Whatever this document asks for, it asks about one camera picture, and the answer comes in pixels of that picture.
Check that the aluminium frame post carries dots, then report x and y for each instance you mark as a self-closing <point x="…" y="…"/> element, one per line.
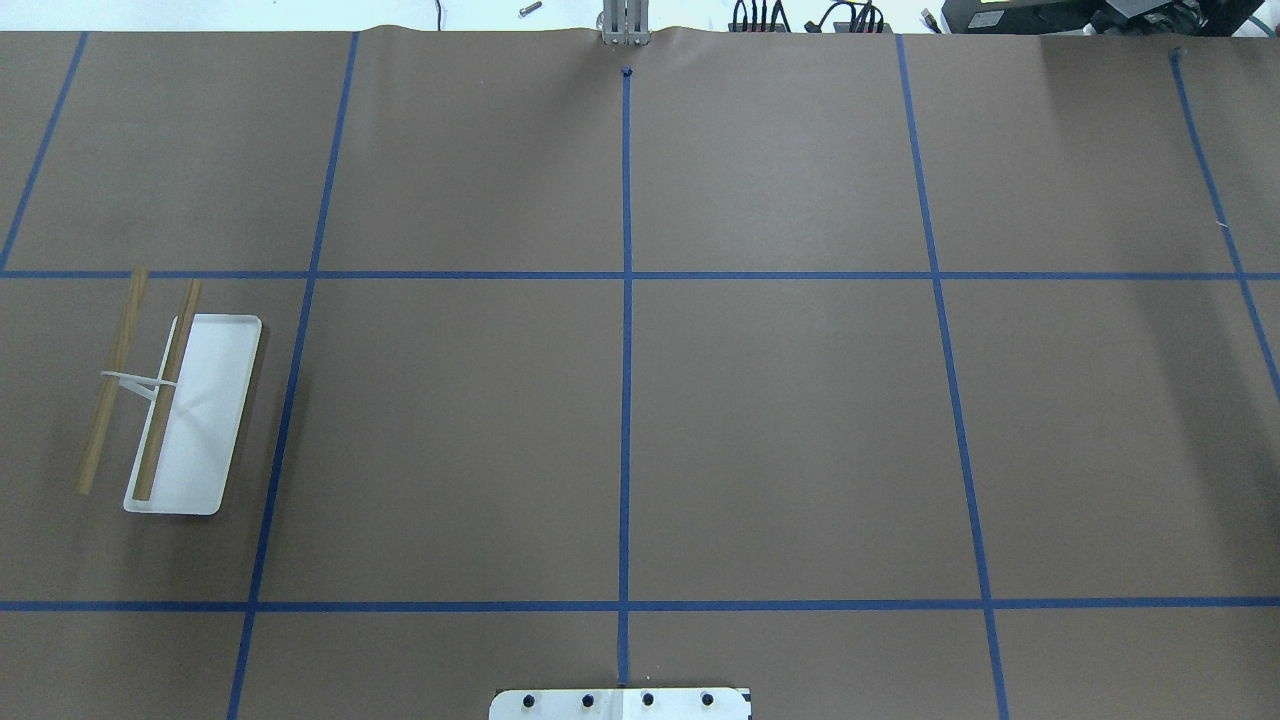
<point x="625" y="23"/>

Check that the brown paper table cover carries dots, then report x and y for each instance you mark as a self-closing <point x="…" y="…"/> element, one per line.
<point x="883" y="376"/>

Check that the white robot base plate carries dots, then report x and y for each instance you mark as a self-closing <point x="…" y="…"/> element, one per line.
<point x="623" y="703"/>

